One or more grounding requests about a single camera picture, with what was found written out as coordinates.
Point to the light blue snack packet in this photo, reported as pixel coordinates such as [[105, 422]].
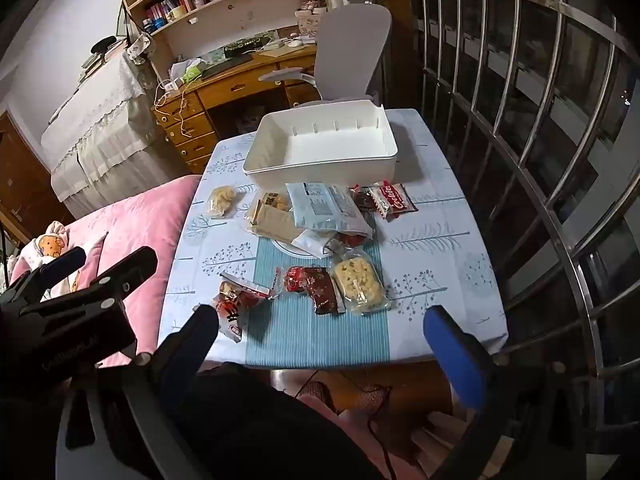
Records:
[[325, 207]]

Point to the dark printed desk mat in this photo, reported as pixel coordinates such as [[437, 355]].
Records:
[[245, 46]]

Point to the steel window grille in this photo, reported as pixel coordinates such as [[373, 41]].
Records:
[[590, 320]]

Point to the wooden cabinet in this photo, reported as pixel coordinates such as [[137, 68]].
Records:
[[20, 180]]

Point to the small white snack packet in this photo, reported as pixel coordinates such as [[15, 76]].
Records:
[[312, 243]]

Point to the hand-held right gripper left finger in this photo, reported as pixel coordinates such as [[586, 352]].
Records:
[[186, 360]]

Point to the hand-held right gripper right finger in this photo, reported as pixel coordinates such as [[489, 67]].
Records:
[[455, 355]]

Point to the floral fabric bag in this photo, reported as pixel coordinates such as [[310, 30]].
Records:
[[140, 48]]

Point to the patterned cardboard box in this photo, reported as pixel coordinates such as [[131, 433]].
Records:
[[307, 22]]

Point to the brown paper snack packet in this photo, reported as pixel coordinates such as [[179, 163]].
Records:
[[272, 224]]

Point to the puffed snack clear packet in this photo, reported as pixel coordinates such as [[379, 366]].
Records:
[[223, 200]]

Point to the plush toy doll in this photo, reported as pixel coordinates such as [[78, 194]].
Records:
[[47, 246]]

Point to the white computer mouse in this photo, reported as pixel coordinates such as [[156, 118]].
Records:
[[296, 43]]

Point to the stack of books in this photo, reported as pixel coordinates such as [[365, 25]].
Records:
[[91, 66]]

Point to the black clothing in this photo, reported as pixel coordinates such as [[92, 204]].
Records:
[[260, 430]]

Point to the wooden desk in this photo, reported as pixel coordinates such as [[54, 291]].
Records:
[[225, 91]]

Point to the dark red chocolate packet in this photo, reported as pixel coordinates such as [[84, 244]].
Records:
[[362, 200]]

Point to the white power strip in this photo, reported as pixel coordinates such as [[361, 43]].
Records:
[[172, 85]]

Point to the wooden bookshelf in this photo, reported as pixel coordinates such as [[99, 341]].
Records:
[[240, 15]]

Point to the small red snack packet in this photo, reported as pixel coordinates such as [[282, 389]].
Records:
[[350, 240]]

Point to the white plastic storage bin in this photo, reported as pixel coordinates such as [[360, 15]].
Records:
[[320, 145]]

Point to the bin bag under desk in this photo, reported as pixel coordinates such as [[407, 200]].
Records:
[[251, 118]]

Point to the grey office chair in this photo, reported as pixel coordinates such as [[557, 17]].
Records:
[[350, 45]]

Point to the black keyboard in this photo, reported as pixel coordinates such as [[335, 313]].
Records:
[[227, 65]]

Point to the black hat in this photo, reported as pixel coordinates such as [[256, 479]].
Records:
[[103, 45]]

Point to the green tissue pack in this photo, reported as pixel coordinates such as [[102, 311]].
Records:
[[191, 75]]

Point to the tree print tablecloth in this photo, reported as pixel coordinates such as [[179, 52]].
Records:
[[440, 260]]

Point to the red white wafer packet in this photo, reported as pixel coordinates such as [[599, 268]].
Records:
[[393, 200]]

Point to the pink fleece garment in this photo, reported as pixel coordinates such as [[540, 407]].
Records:
[[350, 430]]

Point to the pink blanket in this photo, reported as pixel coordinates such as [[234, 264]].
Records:
[[140, 220]]

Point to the red white chips packet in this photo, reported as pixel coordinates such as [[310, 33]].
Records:
[[235, 305]]

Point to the white lace cover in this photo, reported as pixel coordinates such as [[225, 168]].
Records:
[[100, 125]]

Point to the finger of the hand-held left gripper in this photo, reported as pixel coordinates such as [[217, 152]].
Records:
[[61, 262], [131, 265]]

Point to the dark brown red packet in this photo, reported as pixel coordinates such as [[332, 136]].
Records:
[[321, 291]]

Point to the white plastic bag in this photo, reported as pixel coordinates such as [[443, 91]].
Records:
[[182, 66]]

